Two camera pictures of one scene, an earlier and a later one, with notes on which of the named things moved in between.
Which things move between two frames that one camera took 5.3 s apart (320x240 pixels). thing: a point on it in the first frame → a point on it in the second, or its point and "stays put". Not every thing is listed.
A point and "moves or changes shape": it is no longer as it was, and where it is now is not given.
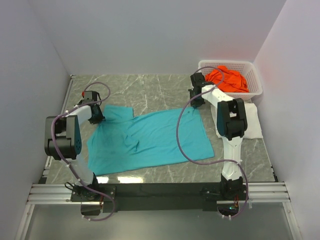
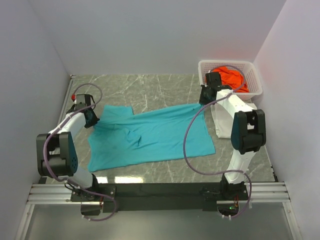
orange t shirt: x=233 y=82 stays put
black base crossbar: x=170 y=196 stays put
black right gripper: x=195 y=104 → x=202 y=101
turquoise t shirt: x=123 y=142 moves or changes shape
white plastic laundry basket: x=248 y=69 stays put
